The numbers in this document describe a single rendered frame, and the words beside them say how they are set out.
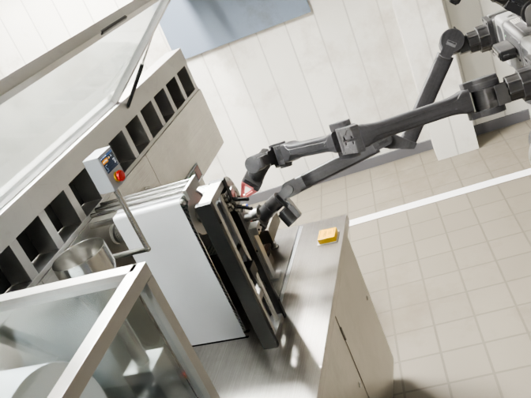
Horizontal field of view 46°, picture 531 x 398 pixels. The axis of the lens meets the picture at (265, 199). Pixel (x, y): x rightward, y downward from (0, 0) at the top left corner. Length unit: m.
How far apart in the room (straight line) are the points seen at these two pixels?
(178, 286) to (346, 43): 3.01
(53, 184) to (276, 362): 0.86
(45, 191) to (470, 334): 2.10
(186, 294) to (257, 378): 0.36
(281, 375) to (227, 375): 0.19
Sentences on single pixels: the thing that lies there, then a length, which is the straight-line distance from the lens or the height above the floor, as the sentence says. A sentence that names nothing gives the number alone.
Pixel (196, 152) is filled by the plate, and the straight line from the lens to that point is 2.84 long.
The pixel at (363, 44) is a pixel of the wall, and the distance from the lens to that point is 4.71.
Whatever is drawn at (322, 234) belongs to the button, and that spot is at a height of 0.92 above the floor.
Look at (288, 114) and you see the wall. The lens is 4.86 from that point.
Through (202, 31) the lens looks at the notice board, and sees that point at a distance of 4.73.
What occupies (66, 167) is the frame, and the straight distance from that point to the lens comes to 2.03.
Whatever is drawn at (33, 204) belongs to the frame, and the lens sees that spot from 1.88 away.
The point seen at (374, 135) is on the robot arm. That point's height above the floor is 1.46.
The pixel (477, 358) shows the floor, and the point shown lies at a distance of 3.07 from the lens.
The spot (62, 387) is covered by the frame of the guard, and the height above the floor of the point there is 1.60.
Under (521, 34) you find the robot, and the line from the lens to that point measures 1.93.
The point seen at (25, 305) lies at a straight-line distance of 1.36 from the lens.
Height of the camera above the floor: 2.10
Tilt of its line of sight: 24 degrees down
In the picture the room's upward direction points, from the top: 23 degrees counter-clockwise
